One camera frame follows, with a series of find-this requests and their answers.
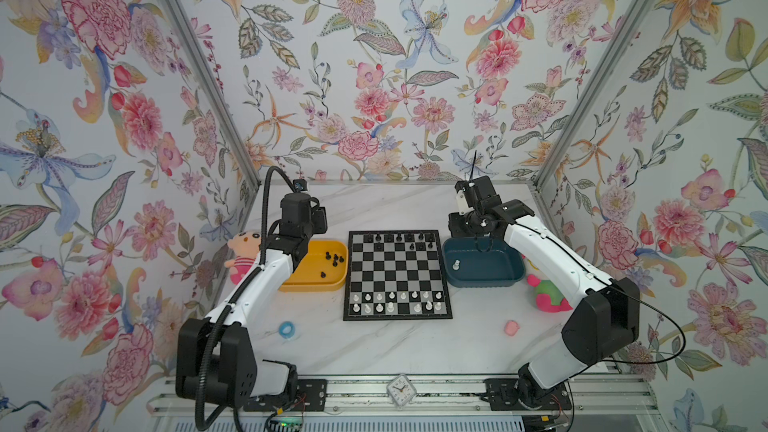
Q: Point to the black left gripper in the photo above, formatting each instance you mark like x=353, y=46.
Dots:
x=319, y=217

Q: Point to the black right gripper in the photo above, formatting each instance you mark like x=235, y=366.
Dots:
x=454, y=232

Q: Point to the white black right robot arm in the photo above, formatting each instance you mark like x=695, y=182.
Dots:
x=605, y=312

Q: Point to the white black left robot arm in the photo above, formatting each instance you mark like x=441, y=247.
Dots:
x=217, y=365

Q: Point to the teal plastic tray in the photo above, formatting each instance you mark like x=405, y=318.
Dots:
x=482, y=262

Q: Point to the yellow plastic tray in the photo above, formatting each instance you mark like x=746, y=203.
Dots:
x=323, y=269

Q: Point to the doll plush toy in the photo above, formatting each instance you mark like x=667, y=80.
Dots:
x=246, y=248

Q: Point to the pink white plush toy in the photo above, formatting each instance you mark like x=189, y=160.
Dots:
x=548, y=297

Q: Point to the black white chessboard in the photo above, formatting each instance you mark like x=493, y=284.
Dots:
x=396, y=275

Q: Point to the pink small eraser toy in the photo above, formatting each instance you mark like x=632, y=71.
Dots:
x=511, y=328

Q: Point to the small white desk clock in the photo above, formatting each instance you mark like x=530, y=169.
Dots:
x=401, y=390

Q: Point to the blue small ring toy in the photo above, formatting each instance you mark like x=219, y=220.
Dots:
x=287, y=330

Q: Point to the aluminium frame corner post left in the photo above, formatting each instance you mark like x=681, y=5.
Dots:
x=207, y=81

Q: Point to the aluminium frame corner post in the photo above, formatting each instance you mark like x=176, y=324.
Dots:
x=207, y=81
x=617, y=47

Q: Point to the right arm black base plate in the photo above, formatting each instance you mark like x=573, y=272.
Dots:
x=505, y=394

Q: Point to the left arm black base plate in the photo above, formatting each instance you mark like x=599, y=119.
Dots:
x=305, y=395

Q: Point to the aluminium frame corner post right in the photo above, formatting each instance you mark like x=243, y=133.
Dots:
x=617, y=47

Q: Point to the aluminium front rail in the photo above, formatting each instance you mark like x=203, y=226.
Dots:
x=460, y=394

